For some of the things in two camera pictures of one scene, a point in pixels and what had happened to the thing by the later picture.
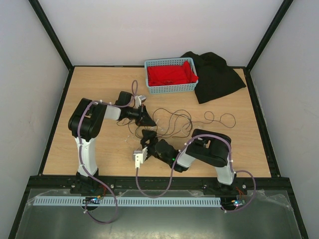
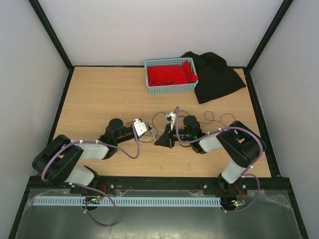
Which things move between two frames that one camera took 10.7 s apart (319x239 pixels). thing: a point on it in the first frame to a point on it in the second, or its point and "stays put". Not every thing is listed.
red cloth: x=171 y=75 stays put
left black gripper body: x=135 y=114 to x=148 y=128
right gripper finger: x=148 y=135 to x=164 y=140
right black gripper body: x=151 y=151 to x=173 y=137
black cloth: x=216 y=78 stays put
